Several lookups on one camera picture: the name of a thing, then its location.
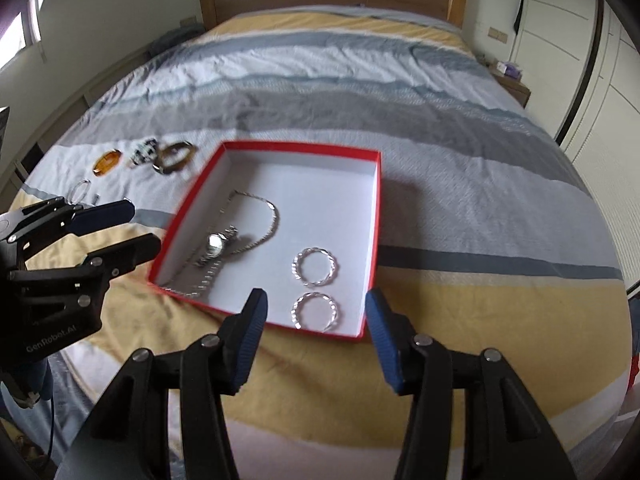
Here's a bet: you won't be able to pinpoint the blue cable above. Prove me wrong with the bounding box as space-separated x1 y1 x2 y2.
45 395 57 463

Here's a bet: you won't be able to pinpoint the wooden nightstand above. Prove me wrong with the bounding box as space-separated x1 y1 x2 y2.
490 67 531 108

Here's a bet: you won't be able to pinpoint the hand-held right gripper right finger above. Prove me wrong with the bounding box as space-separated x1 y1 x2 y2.
365 288 576 480

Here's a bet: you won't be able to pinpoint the silver chain necklace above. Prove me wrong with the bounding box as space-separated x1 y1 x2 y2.
160 190 281 297

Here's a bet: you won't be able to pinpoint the beaded bracelet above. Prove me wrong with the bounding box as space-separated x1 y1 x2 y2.
127 138 160 168

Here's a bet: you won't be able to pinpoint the red cardboard box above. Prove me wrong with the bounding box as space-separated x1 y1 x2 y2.
146 141 383 343

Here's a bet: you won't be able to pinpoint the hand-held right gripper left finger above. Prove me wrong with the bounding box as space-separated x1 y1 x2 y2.
65 287 269 480

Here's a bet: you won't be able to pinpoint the window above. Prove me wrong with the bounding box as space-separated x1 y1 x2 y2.
0 0 46 71

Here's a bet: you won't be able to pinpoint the brown tortoiseshell bangle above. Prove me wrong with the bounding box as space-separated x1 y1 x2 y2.
152 141 197 176

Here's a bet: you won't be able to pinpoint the striped bedspread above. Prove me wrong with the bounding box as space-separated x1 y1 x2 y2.
10 5 631 480

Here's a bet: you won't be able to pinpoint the silver twisted hoop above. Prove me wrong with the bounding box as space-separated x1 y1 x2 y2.
290 291 342 332
291 247 340 288

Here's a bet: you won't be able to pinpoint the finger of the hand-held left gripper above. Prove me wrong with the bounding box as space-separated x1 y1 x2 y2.
7 232 162 283
0 197 137 256

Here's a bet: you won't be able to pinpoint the silver wristwatch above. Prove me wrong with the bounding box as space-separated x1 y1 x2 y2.
192 227 240 267

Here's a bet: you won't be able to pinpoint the blue jeans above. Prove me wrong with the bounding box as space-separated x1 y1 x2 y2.
627 285 640 356

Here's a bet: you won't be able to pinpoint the amber bangle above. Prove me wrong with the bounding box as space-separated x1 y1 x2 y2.
92 149 123 177

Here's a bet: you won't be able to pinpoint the white wardrobe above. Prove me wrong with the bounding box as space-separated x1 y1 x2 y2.
510 0 640 286

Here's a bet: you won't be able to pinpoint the thin silver bangle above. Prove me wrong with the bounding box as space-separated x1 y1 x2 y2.
67 178 93 206

